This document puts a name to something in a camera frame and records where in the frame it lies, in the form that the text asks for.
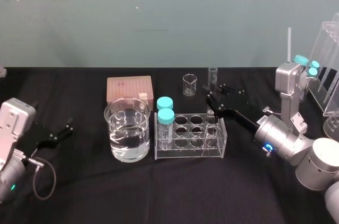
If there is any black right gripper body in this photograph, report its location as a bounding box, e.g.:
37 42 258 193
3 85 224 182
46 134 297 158
216 86 268 136

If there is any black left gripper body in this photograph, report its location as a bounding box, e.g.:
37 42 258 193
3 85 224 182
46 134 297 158
19 122 58 156

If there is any clear glass test tube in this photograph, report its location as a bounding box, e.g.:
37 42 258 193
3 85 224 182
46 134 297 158
206 67 218 141

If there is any small empty glass beaker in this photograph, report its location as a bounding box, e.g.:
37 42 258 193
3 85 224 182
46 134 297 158
182 74 197 96

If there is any clear acrylic test tube rack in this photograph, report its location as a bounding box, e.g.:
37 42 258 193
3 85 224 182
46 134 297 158
154 113 228 160

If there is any large glass beaker with water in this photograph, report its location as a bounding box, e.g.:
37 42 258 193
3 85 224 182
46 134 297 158
104 97 151 163

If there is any pink pipette tip box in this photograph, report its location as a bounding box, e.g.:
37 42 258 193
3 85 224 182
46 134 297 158
106 75 154 104

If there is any thin white rod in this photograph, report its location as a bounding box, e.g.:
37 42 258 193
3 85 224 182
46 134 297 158
287 27 292 62

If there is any clear acrylic stand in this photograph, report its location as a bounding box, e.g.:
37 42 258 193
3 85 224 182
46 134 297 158
308 12 339 115

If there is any clear graduated glass vessel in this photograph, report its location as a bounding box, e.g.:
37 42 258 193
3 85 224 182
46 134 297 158
323 109 339 140

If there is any black table cloth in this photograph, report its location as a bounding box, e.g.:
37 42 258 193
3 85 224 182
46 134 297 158
0 66 339 224

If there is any thin right gripper cable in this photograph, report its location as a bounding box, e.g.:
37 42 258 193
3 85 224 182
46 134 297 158
262 106 283 117

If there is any dark left gripper cable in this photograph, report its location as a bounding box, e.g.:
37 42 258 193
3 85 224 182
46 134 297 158
24 156 57 200

